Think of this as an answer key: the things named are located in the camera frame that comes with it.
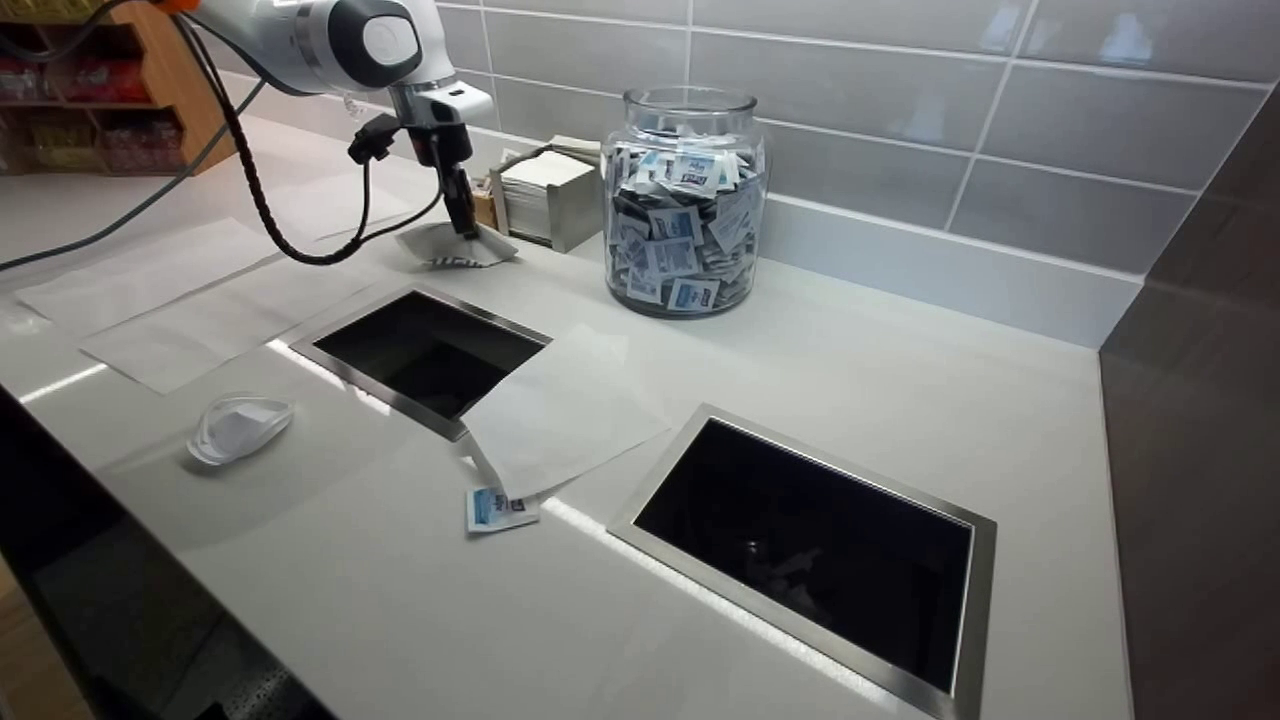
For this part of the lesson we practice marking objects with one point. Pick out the flat translucent paper sheet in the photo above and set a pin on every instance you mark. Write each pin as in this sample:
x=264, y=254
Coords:
x=203, y=332
x=321, y=201
x=146, y=273

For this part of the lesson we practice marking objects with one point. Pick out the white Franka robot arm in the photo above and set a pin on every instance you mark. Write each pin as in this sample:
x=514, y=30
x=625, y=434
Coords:
x=293, y=41

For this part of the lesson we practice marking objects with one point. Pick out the flat white paper napkin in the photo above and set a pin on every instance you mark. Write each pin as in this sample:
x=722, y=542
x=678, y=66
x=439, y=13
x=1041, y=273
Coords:
x=552, y=415

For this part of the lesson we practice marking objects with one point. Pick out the glass jar of packets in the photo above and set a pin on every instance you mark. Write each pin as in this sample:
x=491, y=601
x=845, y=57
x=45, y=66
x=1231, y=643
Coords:
x=682, y=213

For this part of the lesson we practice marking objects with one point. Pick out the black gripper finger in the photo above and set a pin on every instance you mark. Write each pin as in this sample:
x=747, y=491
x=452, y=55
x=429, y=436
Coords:
x=450, y=195
x=471, y=205

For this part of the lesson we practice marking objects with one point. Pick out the white cone-shaped paper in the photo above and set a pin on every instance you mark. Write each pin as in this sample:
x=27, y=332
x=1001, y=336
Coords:
x=434, y=248

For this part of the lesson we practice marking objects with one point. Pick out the blue white sugar packet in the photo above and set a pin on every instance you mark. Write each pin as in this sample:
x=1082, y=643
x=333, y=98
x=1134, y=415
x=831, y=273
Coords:
x=499, y=510

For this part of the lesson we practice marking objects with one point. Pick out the dark brown side panel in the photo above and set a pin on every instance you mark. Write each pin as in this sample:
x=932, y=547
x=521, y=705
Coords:
x=1203, y=465

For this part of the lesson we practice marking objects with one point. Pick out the wooden shelf with goods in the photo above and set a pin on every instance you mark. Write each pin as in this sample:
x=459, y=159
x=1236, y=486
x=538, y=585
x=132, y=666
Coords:
x=83, y=82

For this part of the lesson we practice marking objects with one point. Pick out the wooden packet box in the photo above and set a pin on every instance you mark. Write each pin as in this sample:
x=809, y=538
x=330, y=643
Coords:
x=480, y=205

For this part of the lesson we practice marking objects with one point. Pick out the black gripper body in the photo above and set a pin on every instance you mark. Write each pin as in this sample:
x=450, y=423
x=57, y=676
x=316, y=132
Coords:
x=439, y=147

